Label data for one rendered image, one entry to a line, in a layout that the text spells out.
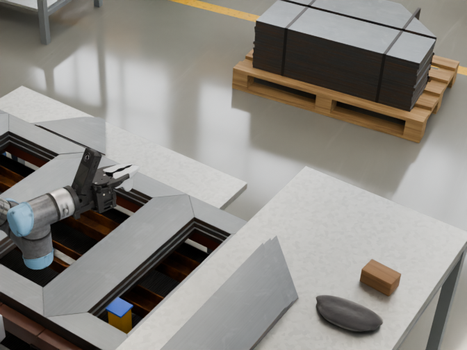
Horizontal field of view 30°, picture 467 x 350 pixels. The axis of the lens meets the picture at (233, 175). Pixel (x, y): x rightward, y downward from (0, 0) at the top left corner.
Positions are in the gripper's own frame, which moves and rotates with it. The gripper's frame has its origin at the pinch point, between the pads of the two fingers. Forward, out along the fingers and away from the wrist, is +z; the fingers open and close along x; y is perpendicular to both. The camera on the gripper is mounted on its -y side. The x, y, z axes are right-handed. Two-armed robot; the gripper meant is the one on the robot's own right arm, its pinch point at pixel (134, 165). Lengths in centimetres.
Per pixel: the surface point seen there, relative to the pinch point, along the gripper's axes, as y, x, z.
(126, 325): 62, -14, -1
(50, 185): 48, -82, 12
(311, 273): 44, 23, 42
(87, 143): 52, -108, 42
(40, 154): 48, -106, 21
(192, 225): 56, -37, 42
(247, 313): 42, 26, 15
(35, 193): 48, -81, 6
